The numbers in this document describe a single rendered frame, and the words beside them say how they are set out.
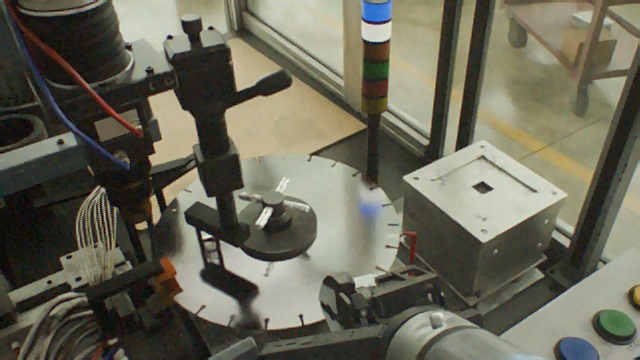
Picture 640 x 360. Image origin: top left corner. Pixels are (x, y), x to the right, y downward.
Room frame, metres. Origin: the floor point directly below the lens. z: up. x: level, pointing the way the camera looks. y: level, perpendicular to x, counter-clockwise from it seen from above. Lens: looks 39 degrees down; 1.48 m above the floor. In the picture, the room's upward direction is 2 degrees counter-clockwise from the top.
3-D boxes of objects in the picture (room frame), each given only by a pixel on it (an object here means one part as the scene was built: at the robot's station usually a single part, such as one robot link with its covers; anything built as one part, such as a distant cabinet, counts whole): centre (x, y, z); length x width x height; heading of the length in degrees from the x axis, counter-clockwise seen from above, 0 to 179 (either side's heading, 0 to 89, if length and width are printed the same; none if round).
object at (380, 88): (0.82, -0.08, 1.02); 0.05 x 0.04 x 0.03; 32
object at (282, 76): (0.49, 0.08, 1.21); 0.08 x 0.06 x 0.03; 122
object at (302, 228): (0.56, 0.07, 0.96); 0.11 x 0.11 x 0.03
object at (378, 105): (0.82, -0.08, 0.98); 0.05 x 0.04 x 0.03; 32
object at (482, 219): (0.68, -0.24, 0.82); 0.18 x 0.18 x 0.15; 32
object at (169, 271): (0.45, 0.24, 0.95); 0.10 x 0.03 x 0.07; 122
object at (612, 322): (0.41, -0.34, 0.90); 0.04 x 0.04 x 0.02
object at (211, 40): (0.50, 0.12, 1.17); 0.06 x 0.05 x 0.20; 113
